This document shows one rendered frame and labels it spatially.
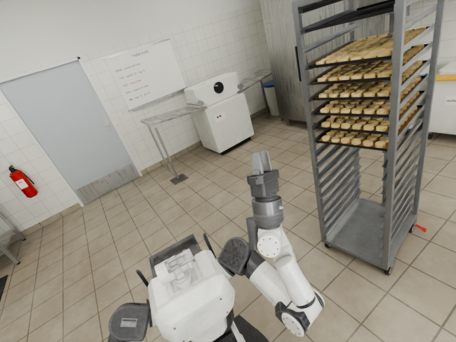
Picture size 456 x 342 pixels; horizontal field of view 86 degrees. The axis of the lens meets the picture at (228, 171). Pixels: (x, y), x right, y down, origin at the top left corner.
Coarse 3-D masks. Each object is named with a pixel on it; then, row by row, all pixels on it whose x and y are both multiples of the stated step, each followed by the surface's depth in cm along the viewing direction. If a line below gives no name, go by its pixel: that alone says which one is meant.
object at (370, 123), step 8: (416, 96) 148; (408, 104) 142; (400, 112) 136; (328, 120) 151; (336, 120) 148; (344, 120) 146; (352, 120) 142; (360, 120) 139; (368, 120) 140; (376, 120) 134; (344, 128) 140; (352, 128) 137; (360, 128) 134; (368, 128) 130; (376, 128) 128; (384, 128) 125
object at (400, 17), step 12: (396, 0) 92; (396, 12) 94; (396, 24) 96; (396, 36) 98; (396, 48) 100; (396, 60) 102; (396, 72) 104; (396, 84) 106; (396, 96) 109; (396, 108) 111; (396, 120) 114; (396, 132) 117; (396, 144) 121; (384, 240) 155; (384, 252) 160; (384, 264) 165
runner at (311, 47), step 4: (352, 24) 157; (356, 24) 160; (344, 28) 151; (348, 28) 154; (352, 28) 158; (336, 32) 146; (340, 32) 149; (344, 32) 152; (348, 32) 150; (328, 36) 142; (332, 36) 145; (336, 36) 147; (340, 36) 145; (320, 40) 137; (324, 40) 140; (328, 40) 143; (312, 44) 133; (316, 44) 136; (320, 44) 138; (304, 48) 129; (308, 48) 132; (312, 48) 134; (304, 52) 130
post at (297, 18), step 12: (300, 24) 124; (300, 36) 126; (300, 48) 129; (300, 60) 133; (300, 72) 136; (312, 120) 149; (312, 132) 152; (312, 144) 156; (312, 156) 161; (312, 168) 167; (324, 228) 193; (324, 240) 198
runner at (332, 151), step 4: (332, 148) 173; (336, 148) 177; (340, 148) 176; (328, 152) 171; (332, 152) 174; (336, 152) 173; (324, 156) 168; (328, 156) 171; (320, 160) 165; (324, 160) 168; (316, 164) 163; (320, 164) 165
